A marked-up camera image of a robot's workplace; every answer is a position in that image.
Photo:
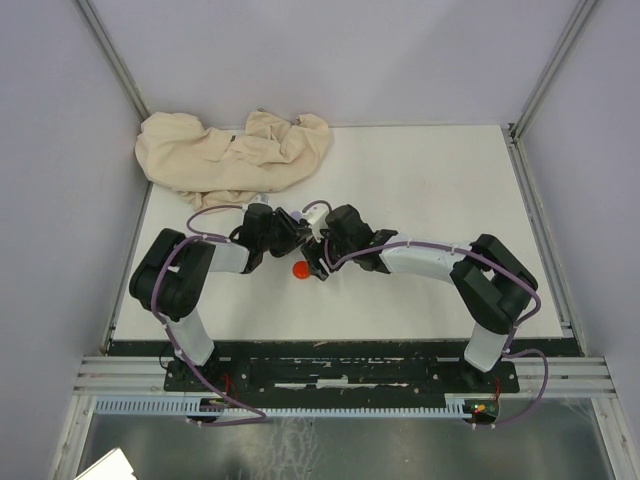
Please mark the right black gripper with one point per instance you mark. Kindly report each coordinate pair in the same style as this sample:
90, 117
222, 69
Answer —
313, 251

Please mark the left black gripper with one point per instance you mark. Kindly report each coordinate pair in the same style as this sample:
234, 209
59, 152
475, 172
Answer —
296, 232

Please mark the red earbud charging case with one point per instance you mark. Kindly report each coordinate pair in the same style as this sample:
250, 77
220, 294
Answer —
301, 270

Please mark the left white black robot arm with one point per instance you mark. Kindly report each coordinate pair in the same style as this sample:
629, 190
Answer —
171, 276

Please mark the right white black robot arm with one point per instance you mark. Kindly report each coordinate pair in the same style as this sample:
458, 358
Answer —
497, 289

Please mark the beige crumpled cloth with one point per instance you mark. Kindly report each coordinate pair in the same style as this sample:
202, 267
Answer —
209, 166

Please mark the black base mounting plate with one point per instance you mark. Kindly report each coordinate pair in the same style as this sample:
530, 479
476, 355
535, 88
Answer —
324, 374

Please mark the white paper sheet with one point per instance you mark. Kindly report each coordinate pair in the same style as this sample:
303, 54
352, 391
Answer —
112, 466

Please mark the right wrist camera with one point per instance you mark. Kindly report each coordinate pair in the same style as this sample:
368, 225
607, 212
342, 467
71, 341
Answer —
315, 217

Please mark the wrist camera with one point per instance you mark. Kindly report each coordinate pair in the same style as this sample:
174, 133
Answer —
261, 198
315, 217

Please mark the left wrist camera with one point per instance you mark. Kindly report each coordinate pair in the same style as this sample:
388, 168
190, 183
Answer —
261, 198

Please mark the left aluminium frame post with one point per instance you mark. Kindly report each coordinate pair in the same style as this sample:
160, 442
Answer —
116, 63

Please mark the aluminium frame post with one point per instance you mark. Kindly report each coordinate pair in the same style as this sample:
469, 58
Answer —
116, 63
570, 36

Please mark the right aluminium frame post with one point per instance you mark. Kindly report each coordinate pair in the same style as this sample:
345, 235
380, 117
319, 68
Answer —
570, 36

